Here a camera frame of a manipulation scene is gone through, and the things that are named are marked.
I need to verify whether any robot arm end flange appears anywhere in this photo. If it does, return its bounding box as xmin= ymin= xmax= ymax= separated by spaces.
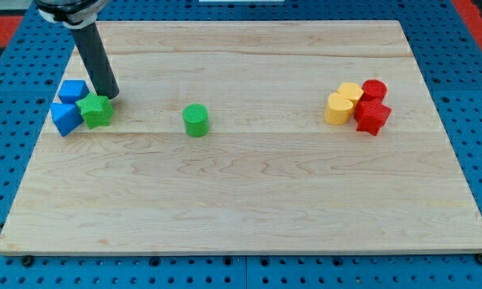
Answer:
xmin=34 ymin=0 xmax=110 ymax=30

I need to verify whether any red cylinder block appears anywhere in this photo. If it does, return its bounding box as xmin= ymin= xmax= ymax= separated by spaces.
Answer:
xmin=361 ymin=79 xmax=388 ymax=102

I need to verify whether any wooden board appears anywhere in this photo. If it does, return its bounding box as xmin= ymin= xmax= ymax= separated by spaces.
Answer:
xmin=0 ymin=20 xmax=482 ymax=256

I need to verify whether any green cylinder block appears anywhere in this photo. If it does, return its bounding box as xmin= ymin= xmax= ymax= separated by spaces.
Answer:
xmin=182 ymin=104 xmax=209 ymax=137

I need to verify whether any yellow heart block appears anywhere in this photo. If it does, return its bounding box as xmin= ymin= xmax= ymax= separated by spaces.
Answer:
xmin=324 ymin=92 xmax=354 ymax=125

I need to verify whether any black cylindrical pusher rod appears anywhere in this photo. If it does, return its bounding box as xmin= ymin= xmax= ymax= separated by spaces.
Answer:
xmin=71 ymin=22 xmax=119 ymax=100

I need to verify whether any blue cube block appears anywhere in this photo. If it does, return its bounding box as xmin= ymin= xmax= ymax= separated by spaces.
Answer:
xmin=58 ymin=79 xmax=89 ymax=104

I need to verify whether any blue triangle block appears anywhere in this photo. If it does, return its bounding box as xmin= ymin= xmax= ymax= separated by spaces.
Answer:
xmin=51 ymin=103 xmax=83 ymax=136

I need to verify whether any red star block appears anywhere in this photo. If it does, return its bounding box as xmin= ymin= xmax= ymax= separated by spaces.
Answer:
xmin=354 ymin=100 xmax=391 ymax=136

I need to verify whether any yellow hexagon block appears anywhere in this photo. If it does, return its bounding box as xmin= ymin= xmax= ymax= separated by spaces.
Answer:
xmin=337 ymin=82 xmax=363 ymax=114

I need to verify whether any green star block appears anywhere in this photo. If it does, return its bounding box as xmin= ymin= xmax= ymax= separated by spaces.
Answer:
xmin=75 ymin=92 xmax=114 ymax=129

